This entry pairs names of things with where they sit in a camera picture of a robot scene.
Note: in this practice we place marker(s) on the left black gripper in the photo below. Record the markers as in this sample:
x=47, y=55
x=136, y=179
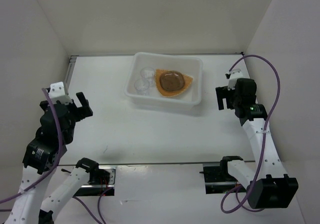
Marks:
x=85, y=110

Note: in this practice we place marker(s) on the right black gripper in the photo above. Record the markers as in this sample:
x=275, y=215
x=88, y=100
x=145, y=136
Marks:
x=223, y=92

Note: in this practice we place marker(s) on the smoky plate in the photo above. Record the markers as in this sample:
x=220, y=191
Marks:
x=172, y=81

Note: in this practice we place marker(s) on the clear cup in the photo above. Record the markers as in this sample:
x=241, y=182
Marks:
x=142, y=86
x=148, y=73

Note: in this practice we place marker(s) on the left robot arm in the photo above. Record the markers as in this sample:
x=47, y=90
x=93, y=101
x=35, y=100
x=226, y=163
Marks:
x=42, y=157

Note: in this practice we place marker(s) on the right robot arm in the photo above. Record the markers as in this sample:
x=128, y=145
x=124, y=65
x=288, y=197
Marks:
x=269, y=186

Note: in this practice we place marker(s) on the white plastic bin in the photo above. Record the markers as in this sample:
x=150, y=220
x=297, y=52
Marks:
x=190, y=66

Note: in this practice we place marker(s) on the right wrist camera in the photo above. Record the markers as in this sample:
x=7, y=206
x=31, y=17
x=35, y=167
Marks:
x=232, y=77

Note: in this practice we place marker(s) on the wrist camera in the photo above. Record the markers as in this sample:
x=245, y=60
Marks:
x=58, y=93
x=232, y=77

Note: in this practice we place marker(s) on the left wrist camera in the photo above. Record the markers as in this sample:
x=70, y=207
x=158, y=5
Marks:
x=58, y=93

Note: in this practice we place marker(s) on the aluminium rail table edge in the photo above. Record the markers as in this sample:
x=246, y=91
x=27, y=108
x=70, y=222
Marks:
x=70, y=69

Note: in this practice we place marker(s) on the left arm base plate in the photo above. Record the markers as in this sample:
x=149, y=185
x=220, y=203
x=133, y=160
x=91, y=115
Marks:
x=100, y=184

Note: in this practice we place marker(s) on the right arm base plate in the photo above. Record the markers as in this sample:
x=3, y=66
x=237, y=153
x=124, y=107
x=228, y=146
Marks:
x=215, y=181

